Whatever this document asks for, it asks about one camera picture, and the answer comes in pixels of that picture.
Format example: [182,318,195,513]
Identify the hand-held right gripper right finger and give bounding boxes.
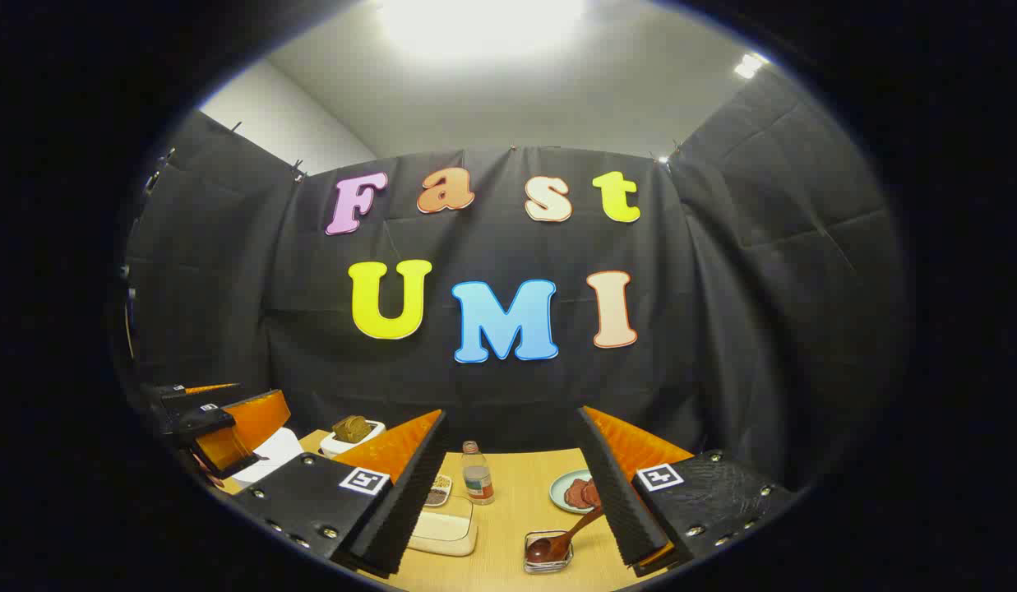
[576,405,797,576]

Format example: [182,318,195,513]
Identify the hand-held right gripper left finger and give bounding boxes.
[233,409,449,576]

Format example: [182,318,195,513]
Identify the clear container of rice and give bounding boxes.
[407,496,478,557]

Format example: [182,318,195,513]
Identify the white rice cooker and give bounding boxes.
[231,427,304,488]

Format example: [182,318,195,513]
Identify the brown wooden spoon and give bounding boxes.
[526,504,605,565]

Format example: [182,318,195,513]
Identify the pale green plate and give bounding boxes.
[549,469,601,516]

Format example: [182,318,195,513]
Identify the clear plastic bottle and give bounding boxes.
[461,441,495,505]

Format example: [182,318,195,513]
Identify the white toaster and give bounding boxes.
[320,419,386,459]

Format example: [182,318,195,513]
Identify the black backdrop cloth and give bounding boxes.
[118,70,912,494]

